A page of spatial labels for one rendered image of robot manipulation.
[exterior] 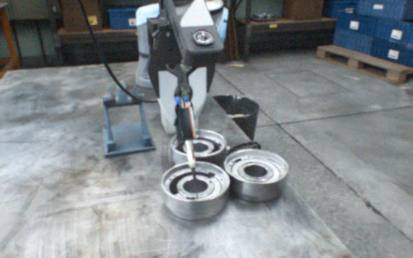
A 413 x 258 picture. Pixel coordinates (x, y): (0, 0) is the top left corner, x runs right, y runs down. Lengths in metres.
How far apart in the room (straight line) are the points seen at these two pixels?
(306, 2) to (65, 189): 4.32
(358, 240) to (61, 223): 1.44
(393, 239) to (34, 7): 3.86
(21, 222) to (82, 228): 0.09
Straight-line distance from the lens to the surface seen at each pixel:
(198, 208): 0.50
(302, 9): 4.70
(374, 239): 1.82
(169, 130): 0.75
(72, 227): 0.55
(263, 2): 5.01
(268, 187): 0.54
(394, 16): 4.28
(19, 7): 4.35
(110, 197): 0.59
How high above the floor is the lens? 1.15
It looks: 26 degrees down
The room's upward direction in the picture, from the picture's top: straight up
